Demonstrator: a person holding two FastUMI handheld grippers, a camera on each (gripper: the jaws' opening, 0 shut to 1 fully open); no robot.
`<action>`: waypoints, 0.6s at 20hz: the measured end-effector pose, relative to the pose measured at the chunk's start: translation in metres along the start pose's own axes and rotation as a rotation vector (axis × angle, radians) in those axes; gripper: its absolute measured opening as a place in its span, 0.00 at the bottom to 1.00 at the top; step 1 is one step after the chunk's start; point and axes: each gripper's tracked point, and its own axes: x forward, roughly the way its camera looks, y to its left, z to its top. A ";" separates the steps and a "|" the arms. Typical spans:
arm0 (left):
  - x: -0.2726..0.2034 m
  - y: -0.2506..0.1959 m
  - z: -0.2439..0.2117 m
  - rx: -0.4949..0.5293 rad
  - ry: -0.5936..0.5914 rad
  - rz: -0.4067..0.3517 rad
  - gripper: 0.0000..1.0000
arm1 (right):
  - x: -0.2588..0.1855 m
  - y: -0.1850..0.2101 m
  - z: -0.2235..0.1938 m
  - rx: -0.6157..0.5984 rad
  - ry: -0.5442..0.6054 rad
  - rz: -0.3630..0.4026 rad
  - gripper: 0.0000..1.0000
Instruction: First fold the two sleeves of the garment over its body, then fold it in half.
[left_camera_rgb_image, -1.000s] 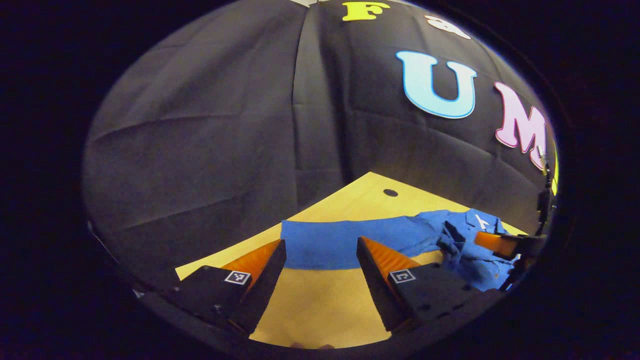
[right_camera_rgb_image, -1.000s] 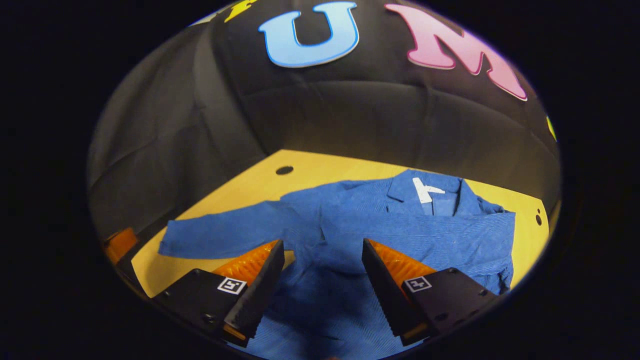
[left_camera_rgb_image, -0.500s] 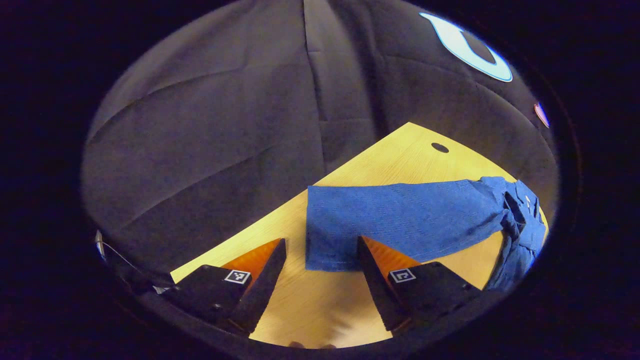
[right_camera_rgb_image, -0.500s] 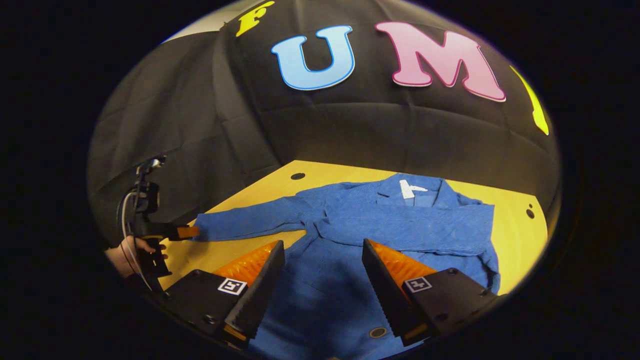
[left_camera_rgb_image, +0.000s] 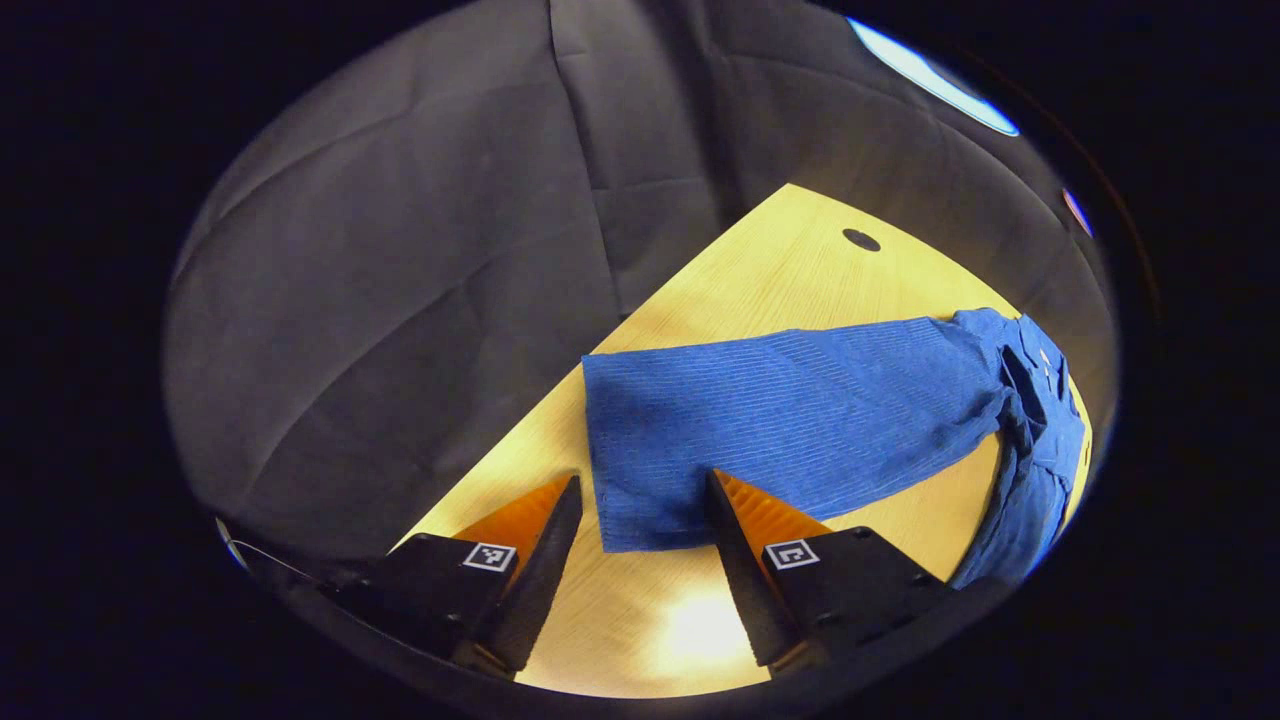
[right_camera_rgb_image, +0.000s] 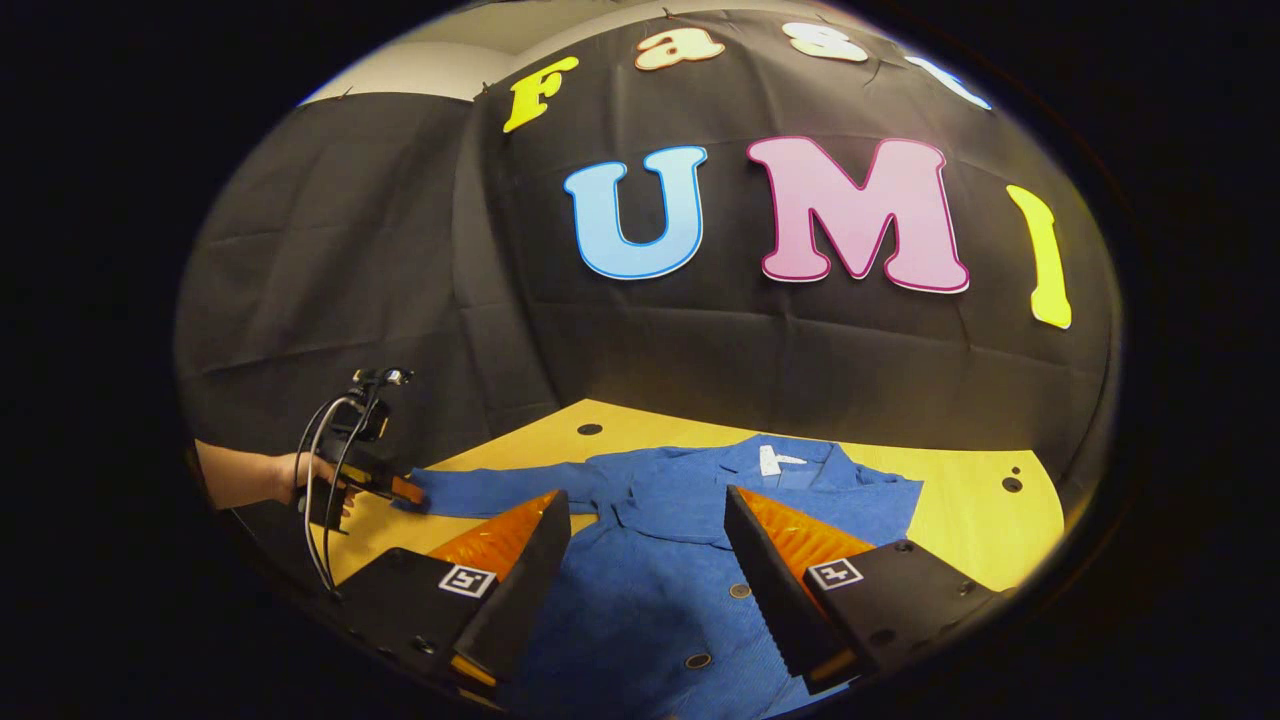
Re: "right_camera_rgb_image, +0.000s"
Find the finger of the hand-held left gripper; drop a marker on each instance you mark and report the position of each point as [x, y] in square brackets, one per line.
[385, 485]

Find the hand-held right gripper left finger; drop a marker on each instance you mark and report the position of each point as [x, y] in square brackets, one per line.
[530, 590]

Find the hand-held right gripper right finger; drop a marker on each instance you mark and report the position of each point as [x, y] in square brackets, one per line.
[775, 590]

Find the black backdrop cloth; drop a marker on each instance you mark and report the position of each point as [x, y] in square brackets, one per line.
[700, 340]

